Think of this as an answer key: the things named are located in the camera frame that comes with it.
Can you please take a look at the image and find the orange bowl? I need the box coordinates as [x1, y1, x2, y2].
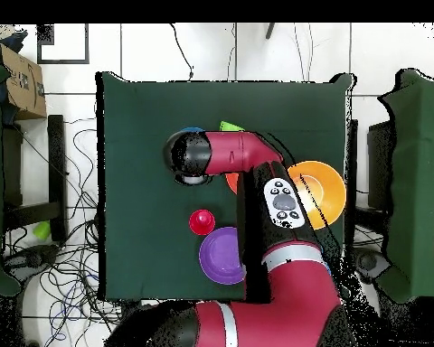
[225, 172, 241, 195]

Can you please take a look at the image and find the red cup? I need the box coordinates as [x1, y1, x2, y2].
[188, 209, 216, 237]

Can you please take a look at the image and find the purple bowl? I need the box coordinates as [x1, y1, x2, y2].
[198, 226, 247, 286]

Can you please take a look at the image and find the dark green tablecloth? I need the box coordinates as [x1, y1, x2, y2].
[95, 70, 356, 302]

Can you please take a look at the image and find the large yellow bowl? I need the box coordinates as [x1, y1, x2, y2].
[287, 160, 347, 230]

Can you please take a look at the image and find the black box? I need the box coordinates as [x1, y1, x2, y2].
[366, 120, 397, 211]

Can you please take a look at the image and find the dark grey caster foot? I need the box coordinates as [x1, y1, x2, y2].
[352, 247, 390, 285]
[3, 245, 59, 281]

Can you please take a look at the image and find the light green plastic cup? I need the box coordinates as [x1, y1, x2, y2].
[32, 220, 52, 240]

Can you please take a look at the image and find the cardboard box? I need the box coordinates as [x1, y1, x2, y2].
[0, 42, 47, 121]

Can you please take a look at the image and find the black cable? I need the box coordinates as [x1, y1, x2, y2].
[168, 23, 195, 81]

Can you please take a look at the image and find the black metal frame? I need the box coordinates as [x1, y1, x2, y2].
[2, 114, 67, 232]

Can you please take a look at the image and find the grey square frame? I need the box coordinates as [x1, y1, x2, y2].
[36, 23, 90, 65]

